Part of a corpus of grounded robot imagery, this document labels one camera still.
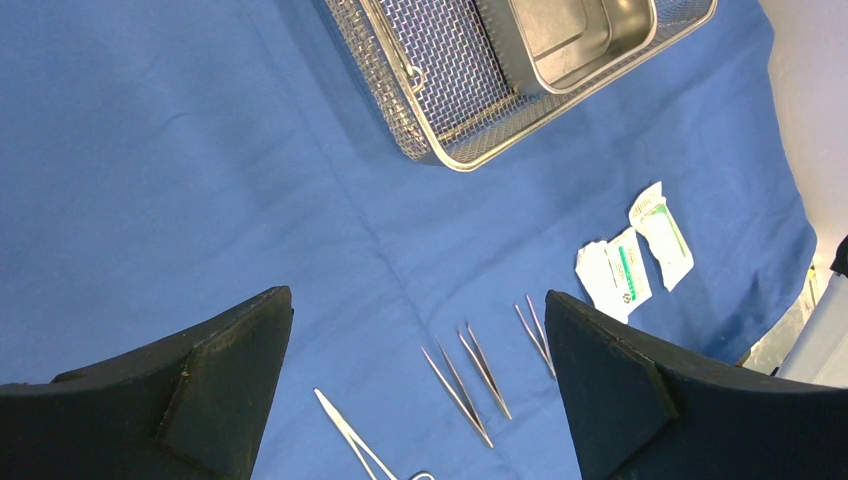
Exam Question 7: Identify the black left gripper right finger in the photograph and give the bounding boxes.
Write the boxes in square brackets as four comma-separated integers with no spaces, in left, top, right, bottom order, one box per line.
[545,290,847,479]

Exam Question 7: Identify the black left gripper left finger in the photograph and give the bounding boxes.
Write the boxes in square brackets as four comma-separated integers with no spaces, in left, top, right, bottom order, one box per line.
[1,286,293,479]

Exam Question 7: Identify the pointed steel tweezers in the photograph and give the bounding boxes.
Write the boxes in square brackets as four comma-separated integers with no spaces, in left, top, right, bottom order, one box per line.
[513,294,557,380]

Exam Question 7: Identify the blunt steel tweezers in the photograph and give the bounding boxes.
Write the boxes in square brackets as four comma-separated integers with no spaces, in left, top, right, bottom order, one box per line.
[458,322,513,420]

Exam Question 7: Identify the steel hemostat ring handles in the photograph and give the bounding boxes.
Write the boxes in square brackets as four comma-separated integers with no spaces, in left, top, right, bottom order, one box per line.
[313,387,400,480]

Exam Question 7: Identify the white gauze roll packet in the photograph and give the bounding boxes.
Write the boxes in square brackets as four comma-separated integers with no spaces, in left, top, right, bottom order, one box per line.
[575,240,629,324]

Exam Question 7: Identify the blue surgical wrap cloth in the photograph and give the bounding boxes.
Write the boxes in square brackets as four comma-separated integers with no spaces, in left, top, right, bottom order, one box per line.
[1,1,817,479]

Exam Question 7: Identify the wire mesh steel tray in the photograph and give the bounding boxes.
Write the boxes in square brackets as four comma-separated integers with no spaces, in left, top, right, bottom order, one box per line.
[320,1,716,172]

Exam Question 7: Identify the green white sterile packet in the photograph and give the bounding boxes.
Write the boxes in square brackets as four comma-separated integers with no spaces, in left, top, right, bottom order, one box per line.
[605,227,652,317]

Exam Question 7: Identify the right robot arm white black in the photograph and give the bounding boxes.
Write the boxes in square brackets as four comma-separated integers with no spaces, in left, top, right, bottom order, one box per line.
[776,238,847,389]

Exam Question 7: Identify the small steel instrument pan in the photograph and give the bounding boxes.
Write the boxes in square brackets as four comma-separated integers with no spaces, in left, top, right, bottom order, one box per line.
[476,0,658,95]

